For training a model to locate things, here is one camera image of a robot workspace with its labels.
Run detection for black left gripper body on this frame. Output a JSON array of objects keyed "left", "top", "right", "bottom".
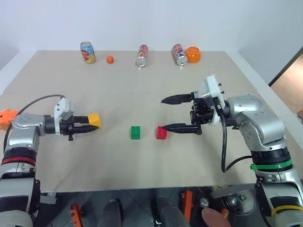
[{"left": 59, "top": 115, "right": 80, "bottom": 142}]

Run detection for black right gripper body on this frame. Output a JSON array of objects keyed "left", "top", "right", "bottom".
[{"left": 189, "top": 90, "right": 218, "bottom": 126}]

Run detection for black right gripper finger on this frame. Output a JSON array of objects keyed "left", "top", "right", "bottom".
[
  {"left": 160, "top": 93, "right": 194, "bottom": 105},
  {"left": 161, "top": 122, "right": 202, "bottom": 136}
]

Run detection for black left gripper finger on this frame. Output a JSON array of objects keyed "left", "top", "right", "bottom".
[
  {"left": 72, "top": 115, "right": 90, "bottom": 124},
  {"left": 71, "top": 125, "right": 99, "bottom": 134}
]

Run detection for yellow toy brick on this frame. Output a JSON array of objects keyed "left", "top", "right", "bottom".
[{"left": 87, "top": 113, "right": 103, "bottom": 129}]

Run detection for red toy brick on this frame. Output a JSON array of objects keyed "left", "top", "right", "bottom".
[{"left": 155, "top": 125, "right": 169, "bottom": 140}]

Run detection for green toy brick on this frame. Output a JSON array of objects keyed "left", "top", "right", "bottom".
[{"left": 130, "top": 125, "right": 141, "bottom": 140}]

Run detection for orange plush pumpkin toy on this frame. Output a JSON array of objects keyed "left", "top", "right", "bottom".
[{"left": 0, "top": 108, "right": 20, "bottom": 131}]

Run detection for red white blue can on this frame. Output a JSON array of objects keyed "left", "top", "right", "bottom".
[{"left": 172, "top": 44, "right": 188, "bottom": 66}]

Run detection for orange plastic bowl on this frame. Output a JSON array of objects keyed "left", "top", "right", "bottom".
[{"left": 185, "top": 46, "right": 202, "bottom": 64}]

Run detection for red silver drink can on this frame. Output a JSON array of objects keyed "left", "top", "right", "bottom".
[{"left": 135, "top": 44, "right": 149, "bottom": 68}]

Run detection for yellow blue drink can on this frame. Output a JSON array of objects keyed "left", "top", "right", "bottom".
[{"left": 80, "top": 42, "right": 97, "bottom": 64}]

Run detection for dark rounded shape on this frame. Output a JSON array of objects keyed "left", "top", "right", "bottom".
[
  {"left": 97, "top": 199, "right": 123, "bottom": 227},
  {"left": 151, "top": 196, "right": 190, "bottom": 227}
]

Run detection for shiny silver round dome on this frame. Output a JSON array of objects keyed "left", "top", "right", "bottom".
[{"left": 221, "top": 191, "right": 257, "bottom": 215}]

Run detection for brown rounded shape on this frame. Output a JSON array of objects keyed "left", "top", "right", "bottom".
[{"left": 201, "top": 207, "right": 230, "bottom": 227}]

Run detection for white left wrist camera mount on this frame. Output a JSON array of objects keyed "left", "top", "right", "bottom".
[{"left": 53, "top": 96, "right": 76, "bottom": 134}]

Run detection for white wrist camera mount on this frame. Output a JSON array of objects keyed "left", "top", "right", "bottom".
[
  {"left": 201, "top": 75, "right": 226, "bottom": 126},
  {"left": 53, "top": 96, "right": 76, "bottom": 134}
]

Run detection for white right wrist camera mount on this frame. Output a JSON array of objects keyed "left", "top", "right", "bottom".
[{"left": 201, "top": 75, "right": 226, "bottom": 126}]

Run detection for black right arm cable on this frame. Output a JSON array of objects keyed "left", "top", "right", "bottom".
[{"left": 214, "top": 99, "right": 253, "bottom": 173}]

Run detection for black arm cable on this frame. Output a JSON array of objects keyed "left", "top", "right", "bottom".
[
  {"left": 214, "top": 99, "right": 253, "bottom": 173},
  {"left": 3, "top": 94, "right": 66, "bottom": 152}
]

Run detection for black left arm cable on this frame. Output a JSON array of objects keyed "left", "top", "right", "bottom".
[{"left": 3, "top": 94, "right": 66, "bottom": 152}]

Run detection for grey metal table bracket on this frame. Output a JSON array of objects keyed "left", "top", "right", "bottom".
[{"left": 39, "top": 192, "right": 57, "bottom": 205}]

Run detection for orange metal frame piece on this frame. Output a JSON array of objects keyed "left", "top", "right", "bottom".
[
  {"left": 181, "top": 190, "right": 194, "bottom": 223},
  {"left": 69, "top": 202, "right": 84, "bottom": 227}
]

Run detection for dark door frame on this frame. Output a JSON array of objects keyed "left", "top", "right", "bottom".
[{"left": 268, "top": 46, "right": 303, "bottom": 87}]

